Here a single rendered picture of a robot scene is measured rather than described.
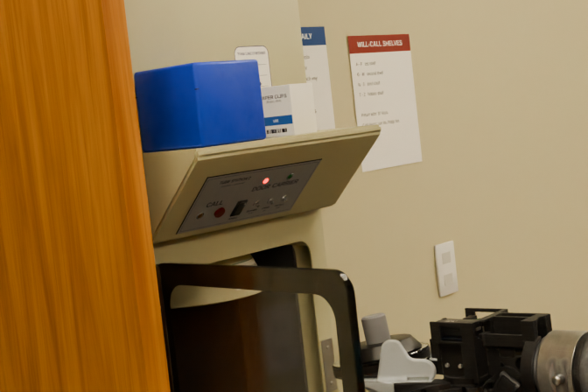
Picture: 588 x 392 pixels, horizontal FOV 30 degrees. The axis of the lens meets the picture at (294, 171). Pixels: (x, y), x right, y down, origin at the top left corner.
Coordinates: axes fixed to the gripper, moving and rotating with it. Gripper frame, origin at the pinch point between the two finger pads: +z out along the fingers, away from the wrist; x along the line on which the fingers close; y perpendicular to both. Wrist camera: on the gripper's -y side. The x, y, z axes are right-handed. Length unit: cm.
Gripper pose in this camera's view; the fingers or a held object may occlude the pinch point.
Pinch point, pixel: (391, 375)
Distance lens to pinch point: 124.6
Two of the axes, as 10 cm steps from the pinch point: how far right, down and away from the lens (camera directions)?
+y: -1.3, -9.9, -0.5
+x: -6.6, 1.2, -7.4
